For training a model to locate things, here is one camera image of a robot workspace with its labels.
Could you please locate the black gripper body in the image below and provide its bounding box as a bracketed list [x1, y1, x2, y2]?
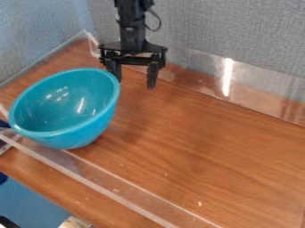
[97, 41, 168, 70]

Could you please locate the black cable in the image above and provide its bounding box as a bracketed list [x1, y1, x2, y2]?
[143, 5, 163, 33]

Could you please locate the clear acrylic triangle bracket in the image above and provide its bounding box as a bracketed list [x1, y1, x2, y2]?
[84, 31, 100, 58]

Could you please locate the clear acrylic front barrier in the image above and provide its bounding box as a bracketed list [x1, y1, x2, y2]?
[0, 103, 221, 228]

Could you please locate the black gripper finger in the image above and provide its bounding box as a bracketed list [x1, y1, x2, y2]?
[104, 60, 121, 81]
[147, 62, 159, 89]

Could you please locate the clear acrylic back barrier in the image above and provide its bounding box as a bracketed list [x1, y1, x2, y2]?
[157, 45, 305, 127]

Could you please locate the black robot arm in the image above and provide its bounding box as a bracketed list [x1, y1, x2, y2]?
[97, 0, 168, 90]

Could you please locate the blue bowl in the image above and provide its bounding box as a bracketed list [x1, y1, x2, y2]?
[7, 68, 120, 150]

